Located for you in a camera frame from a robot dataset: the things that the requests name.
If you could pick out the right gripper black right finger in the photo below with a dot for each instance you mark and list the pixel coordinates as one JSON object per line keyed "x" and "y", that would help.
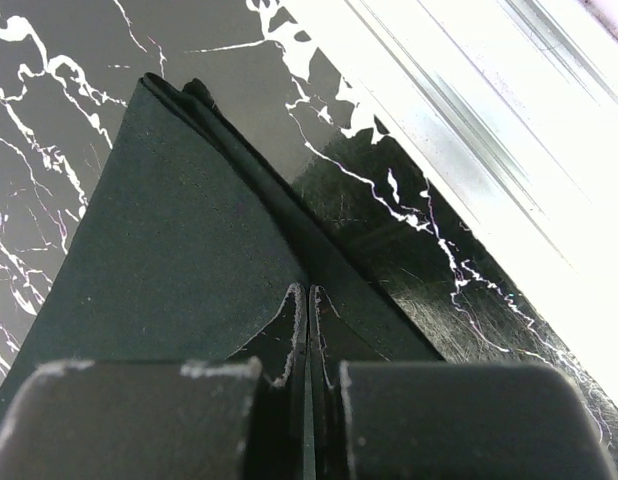
{"x": 377, "y": 419}

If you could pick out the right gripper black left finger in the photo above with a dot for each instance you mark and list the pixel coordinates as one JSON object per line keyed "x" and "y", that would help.
{"x": 241, "y": 418}

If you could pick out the black t shirt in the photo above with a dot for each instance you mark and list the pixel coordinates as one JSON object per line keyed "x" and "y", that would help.
{"x": 188, "y": 247}

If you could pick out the black marble pattern mat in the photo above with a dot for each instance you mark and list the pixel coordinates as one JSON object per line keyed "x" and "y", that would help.
{"x": 67, "y": 71}

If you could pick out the aluminium frame rail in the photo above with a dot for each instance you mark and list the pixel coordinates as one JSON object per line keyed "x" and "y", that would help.
{"x": 510, "y": 109}

